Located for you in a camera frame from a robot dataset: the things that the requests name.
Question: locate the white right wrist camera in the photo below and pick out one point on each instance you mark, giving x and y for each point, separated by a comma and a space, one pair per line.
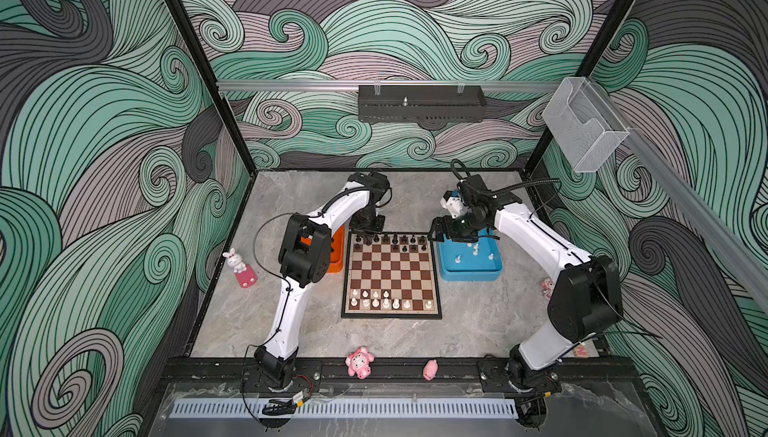
453, 204

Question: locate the aluminium wall rail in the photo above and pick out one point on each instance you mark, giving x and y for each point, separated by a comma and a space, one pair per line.
709, 154
305, 85

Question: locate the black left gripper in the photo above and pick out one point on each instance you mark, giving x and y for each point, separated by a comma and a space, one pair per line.
377, 229

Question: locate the pink pig plush toy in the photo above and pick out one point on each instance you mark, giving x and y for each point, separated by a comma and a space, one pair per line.
359, 363

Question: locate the black perforated wall shelf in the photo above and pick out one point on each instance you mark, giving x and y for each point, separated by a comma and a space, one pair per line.
430, 106

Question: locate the aluminium right wall rail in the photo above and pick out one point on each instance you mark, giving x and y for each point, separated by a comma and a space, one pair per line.
709, 154

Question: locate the brown cream chessboard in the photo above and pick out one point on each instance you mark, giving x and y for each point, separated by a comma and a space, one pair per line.
383, 270

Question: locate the black front mounting rail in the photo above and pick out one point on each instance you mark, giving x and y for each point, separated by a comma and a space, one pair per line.
492, 374

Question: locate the orange plastic tray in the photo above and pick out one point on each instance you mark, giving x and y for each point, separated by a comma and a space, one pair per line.
336, 257

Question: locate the white slotted cable duct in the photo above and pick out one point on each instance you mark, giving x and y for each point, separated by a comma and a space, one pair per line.
351, 408

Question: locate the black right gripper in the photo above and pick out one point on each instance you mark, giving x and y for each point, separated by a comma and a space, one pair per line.
451, 232

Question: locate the blue plastic tray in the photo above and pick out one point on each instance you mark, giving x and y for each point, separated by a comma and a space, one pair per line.
470, 262

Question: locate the white rabbit pink base figurine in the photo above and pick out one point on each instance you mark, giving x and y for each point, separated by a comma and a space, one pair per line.
245, 275

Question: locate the aluminium back wall rail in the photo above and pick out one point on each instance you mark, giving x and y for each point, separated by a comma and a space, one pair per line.
305, 85

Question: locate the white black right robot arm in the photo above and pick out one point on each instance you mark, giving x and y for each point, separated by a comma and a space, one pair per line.
586, 297

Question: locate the clear acrylic wall box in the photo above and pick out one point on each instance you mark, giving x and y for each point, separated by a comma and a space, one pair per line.
585, 123

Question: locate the small pink pig figurine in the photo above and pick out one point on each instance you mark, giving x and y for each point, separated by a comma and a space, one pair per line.
430, 370

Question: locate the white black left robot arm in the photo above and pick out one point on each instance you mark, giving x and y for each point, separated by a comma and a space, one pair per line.
275, 358

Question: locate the pink white round figurine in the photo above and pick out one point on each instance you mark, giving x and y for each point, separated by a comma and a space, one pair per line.
547, 288

